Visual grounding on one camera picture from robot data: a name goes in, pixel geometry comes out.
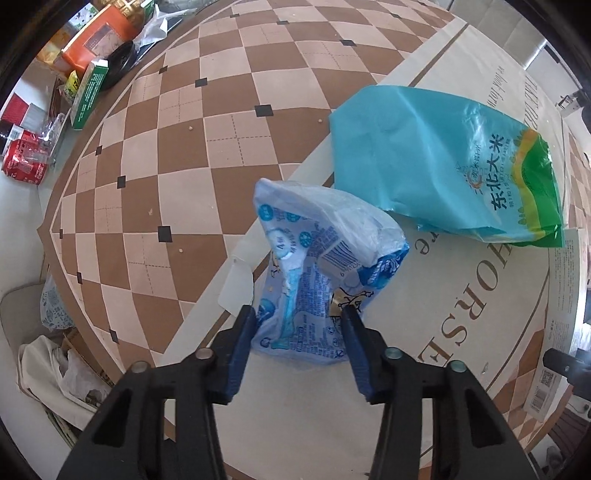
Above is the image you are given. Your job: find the brown checkered table mat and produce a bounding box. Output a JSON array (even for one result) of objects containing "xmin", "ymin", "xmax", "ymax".
[{"xmin": 39, "ymin": 0, "xmax": 589, "ymax": 480}]

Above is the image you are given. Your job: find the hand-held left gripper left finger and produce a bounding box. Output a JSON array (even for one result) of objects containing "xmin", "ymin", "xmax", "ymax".
[{"xmin": 55, "ymin": 305, "xmax": 257, "ymax": 480}]

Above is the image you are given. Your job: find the pale blue plastic bag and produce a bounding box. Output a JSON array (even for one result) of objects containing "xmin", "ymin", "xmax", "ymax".
[{"xmin": 41, "ymin": 274, "xmax": 72, "ymax": 328}]

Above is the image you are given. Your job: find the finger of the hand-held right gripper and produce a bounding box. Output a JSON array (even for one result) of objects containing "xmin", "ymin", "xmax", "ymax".
[{"xmin": 542, "ymin": 348, "xmax": 591, "ymax": 384}]

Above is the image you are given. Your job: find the flat white box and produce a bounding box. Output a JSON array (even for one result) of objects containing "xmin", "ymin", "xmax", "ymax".
[{"xmin": 524, "ymin": 228, "xmax": 580, "ymax": 421}]

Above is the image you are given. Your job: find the teal green rice bag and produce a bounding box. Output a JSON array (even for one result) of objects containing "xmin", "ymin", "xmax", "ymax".
[{"xmin": 329, "ymin": 84, "xmax": 565, "ymax": 248}]

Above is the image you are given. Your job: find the red soda can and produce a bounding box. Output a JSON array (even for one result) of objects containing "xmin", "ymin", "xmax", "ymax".
[{"xmin": 2, "ymin": 130, "xmax": 51, "ymax": 185}]

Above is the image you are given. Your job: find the black round container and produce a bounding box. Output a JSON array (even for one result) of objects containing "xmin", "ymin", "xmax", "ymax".
[{"xmin": 99, "ymin": 41, "xmax": 137, "ymax": 90}]

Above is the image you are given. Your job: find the blue printed plastic bag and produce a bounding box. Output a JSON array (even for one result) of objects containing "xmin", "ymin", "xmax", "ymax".
[{"xmin": 252, "ymin": 178, "xmax": 411, "ymax": 365}]

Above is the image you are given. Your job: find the orange box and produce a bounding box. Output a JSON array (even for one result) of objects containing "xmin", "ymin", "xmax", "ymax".
[{"xmin": 61, "ymin": 4, "xmax": 141, "ymax": 75}]

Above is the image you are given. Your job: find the white cloth bag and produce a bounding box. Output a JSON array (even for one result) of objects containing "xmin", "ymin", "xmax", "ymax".
[{"xmin": 18, "ymin": 335, "xmax": 112, "ymax": 411}]

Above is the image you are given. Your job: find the white crumpled wrapper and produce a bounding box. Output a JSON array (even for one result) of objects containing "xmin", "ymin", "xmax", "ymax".
[{"xmin": 134, "ymin": 7, "xmax": 178, "ymax": 49}]

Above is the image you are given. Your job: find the yellow green small packet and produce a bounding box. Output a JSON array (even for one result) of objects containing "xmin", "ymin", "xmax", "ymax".
[{"xmin": 65, "ymin": 71, "xmax": 85, "ymax": 101}]

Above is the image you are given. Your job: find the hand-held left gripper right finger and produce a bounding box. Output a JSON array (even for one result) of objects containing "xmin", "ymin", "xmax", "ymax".
[{"xmin": 341, "ymin": 305, "xmax": 529, "ymax": 480}]

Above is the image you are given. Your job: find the green white small box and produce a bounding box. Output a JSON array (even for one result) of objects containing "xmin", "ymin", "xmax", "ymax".
[{"xmin": 70, "ymin": 60, "xmax": 112, "ymax": 130}]

